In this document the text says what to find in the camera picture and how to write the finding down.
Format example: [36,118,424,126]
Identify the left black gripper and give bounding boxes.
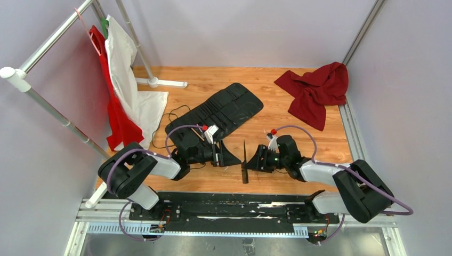
[188,139,241,167]

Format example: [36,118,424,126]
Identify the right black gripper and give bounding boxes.
[245,145,289,173]

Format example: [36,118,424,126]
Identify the black comb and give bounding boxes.
[241,140,249,184]

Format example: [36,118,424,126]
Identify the black makeup brush roll case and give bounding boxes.
[165,83,264,139]

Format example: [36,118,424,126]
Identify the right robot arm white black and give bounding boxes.
[241,135,394,223]

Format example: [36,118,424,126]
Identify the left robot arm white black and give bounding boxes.
[98,131,241,220]

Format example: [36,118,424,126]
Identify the white hanging cloth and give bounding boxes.
[104,15,168,149]

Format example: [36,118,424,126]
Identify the red hanging garment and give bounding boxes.
[89,26,144,151]

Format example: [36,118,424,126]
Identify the dark red cloth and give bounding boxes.
[274,62,349,131]

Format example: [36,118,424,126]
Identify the pink hanger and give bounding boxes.
[74,7,101,57]

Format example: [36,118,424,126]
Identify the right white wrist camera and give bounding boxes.
[266,132,278,152]

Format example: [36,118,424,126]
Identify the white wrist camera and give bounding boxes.
[203,124,219,145]
[266,132,278,152]

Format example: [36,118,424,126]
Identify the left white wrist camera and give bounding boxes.
[203,124,219,145]

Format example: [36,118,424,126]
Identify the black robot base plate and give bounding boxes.
[124,192,340,233]

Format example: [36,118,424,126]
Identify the aluminium rail frame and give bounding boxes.
[65,192,406,255]

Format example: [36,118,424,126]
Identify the right corner aluminium post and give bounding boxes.
[342,0,386,66]

